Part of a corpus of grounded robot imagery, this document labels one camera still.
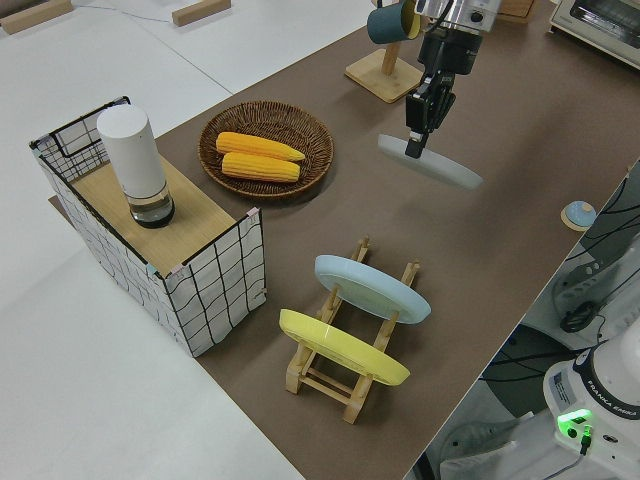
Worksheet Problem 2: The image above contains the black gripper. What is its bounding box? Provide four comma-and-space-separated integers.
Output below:
405, 29, 482, 158

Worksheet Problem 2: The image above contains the gray plate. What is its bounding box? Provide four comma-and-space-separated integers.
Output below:
377, 132, 485, 190

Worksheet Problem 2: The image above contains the light blue plate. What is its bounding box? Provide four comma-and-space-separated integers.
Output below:
313, 254, 433, 325

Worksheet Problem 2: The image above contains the yellow plate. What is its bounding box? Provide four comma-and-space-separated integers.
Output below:
278, 308, 412, 387

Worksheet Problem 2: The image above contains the wooden plate rack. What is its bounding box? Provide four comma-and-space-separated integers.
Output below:
284, 235, 421, 425

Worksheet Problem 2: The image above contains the brown table mat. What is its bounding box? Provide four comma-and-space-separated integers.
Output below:
47, 0, 640, 480

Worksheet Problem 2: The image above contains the wooden mug tree stand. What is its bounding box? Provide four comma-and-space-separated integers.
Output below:
343, 0, 425, 105

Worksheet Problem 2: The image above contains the teal mug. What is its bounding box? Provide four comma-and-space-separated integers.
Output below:
366, 0, 423, 45

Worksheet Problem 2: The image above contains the wooden drawer cabinet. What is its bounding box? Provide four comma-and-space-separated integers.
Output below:
497, 0, 537, 22

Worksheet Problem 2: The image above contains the woven wicker basket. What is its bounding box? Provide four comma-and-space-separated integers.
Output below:
198, 100, 335, 197

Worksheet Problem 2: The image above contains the blue call bell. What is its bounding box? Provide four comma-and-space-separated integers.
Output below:
560, 200, 596, 232

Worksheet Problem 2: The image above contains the yellow corn cob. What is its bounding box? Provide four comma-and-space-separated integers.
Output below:
215, 131, 306, 163
220, 152, 301, 183

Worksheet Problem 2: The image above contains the white toaster oven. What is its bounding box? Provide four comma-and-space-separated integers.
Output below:
544, 0, 640, 71

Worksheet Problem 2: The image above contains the wooden shelf board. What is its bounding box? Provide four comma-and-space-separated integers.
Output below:
69, 157, 236, 276

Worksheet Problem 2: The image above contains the wooden block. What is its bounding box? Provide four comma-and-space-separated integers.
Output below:
171, 0, 232, 27
0, 0, 74, 35

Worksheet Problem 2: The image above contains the white cylindrical bottle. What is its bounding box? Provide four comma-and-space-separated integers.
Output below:
96, 103, 177, 230

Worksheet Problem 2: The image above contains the black cable connector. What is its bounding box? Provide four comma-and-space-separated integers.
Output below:
559, 301, 597, 334

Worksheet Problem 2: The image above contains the black wire grid basket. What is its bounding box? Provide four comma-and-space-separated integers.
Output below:
28, 95, 267, 359

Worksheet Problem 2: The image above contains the thin blue wire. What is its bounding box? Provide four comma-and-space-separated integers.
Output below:
74, 0, 172, 24

